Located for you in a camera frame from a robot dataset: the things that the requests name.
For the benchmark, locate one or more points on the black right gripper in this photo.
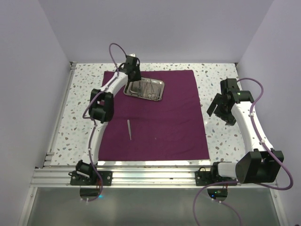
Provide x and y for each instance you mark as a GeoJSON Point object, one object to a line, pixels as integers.
{"type": "Point", "coordinates": [229, 118]}

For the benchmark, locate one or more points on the steel tweezers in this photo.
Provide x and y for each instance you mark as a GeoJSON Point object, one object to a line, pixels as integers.
{"type": "Point", "coordinates": [129, 129]}

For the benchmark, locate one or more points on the steel forceps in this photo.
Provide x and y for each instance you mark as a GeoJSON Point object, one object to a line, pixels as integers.
{"type": "Point", "coordinates": [159, 85]}

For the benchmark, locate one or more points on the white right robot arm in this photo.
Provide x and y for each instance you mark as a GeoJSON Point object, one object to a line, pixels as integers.
{"type": "Point", "coordinates": [261, 162]}

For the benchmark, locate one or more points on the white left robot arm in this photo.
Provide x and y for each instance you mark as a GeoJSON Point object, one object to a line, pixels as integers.
{"type": "Point", "coordinates": [101, 109]}

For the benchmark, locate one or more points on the steel surgical scissors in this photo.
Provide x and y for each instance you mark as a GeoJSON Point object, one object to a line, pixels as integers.
{"type": "Point", "coordinates": [152, 93]}

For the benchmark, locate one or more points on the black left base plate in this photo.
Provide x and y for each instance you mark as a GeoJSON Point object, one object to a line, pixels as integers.
{"type": "Point", "coordinates": [81, 179]}

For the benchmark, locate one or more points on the aluminium frame rail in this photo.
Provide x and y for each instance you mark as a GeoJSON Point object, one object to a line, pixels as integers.
{"type": "Point", "coordinates": [123, 177]}

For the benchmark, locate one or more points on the steel instrument tray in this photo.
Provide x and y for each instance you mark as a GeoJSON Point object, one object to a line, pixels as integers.
{"type": "Point", "coordinates": [140, 89]}

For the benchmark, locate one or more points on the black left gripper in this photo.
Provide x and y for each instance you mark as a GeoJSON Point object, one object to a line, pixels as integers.
{"type": "Point", "coordinates": [138, 77]}

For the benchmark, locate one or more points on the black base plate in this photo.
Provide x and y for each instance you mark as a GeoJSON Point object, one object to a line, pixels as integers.
{"type": "Point", "coordinates": [205, 176]}
{"type": "Point", "coordinates": [81, 179]}

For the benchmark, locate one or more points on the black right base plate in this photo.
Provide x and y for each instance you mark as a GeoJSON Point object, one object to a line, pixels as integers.
{"type": "Point", "coordinates": [205, 176]}

